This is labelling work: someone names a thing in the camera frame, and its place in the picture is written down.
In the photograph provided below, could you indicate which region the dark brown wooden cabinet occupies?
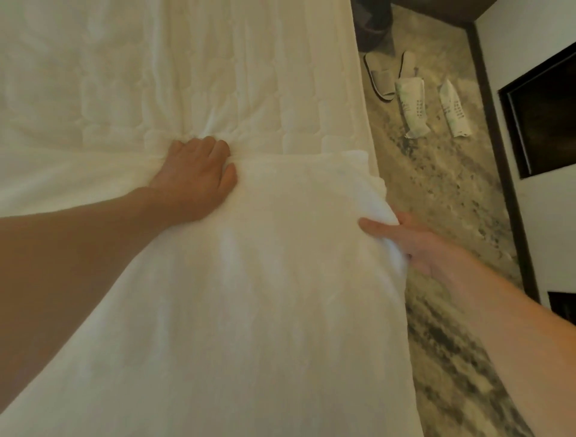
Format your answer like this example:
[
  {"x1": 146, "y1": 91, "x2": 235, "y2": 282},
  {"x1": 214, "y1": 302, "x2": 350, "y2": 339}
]
[{"x1": 391, "y1": 0, "x2": 498, "y2": 23}]

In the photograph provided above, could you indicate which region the white bed sheet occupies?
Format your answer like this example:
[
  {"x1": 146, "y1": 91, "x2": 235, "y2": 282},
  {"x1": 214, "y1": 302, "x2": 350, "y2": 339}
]
[{"x1": 0, "y1": 148, "x2": 417, "y2": 437}]

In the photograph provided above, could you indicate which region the white quilted mattress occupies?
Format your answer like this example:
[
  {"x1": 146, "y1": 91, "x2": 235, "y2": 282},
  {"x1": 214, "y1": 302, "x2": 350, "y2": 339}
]
[{"x1": 0, "y1": 0, "x2": 389, "y2": 203}]

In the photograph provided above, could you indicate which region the dark wooden baseboard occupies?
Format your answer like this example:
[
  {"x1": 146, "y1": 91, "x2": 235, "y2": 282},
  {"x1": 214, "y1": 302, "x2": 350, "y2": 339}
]
[{"x1": 465, "y1": 22, "x2": 541, "y2": 307}]

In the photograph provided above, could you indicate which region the person's left hand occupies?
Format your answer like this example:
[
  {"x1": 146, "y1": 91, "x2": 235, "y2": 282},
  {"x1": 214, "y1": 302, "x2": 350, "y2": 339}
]
[{"x1": 148, "y1": 136, "x2": 238, "y2": 222}]

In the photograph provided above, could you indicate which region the person's right hand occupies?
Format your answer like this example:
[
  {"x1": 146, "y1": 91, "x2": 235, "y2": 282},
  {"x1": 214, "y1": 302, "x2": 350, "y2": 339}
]
[{"x1": 358, "y1": 212, "x2": 456, "y2": 281}]

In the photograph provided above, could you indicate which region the grey open-toe slipper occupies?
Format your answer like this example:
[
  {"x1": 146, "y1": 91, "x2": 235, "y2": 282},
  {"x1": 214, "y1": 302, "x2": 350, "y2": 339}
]
[
  {"x1": 399, "y1": 50, "x2": 419, "y2": 83},
  {"x1": 364, "y1": 52, "x2": 397, "y2": 102}
]

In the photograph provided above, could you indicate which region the dark wall recess panel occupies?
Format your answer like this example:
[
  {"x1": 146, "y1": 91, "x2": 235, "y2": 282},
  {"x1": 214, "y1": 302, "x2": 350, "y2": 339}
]
[{"x1": 547, "y1": 291, "x2": 576, "y2": 327}]

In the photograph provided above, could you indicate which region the person's right forearm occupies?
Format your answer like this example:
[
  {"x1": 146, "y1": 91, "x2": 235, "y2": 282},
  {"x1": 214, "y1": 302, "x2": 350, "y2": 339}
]
[{"x1": 427, "y1": 245, "x2": 576, "y2": 437}]

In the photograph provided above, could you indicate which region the white wrapped slipper packet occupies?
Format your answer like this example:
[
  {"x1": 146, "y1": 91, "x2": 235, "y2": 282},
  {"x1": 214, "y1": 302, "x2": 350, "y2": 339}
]
[
  {"x1": 438, "y1": 79, "x2": 473, "y2": 139},
  {"x1": 394, "y1": 77, "x2": 429, "y2": 139}
]

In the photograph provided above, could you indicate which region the dark wall-mounted television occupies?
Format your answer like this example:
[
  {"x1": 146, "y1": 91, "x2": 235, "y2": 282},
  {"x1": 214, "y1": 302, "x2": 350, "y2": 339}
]
[{"x1": 498, "y1": 45, "x2": 576, "y2": 180}]

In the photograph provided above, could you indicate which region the dark waste bin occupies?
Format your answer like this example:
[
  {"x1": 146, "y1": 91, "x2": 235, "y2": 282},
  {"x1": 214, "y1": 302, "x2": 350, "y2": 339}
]
[{"x1": 350, "y1": 0, "x2": 396, "y2": 53}]

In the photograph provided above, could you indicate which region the person's left forearm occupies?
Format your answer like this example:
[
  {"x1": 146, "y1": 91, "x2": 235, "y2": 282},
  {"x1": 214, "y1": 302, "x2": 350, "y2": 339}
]
[{"x1": 0, "y1": 186, "x2": 181, "y2": 409}]

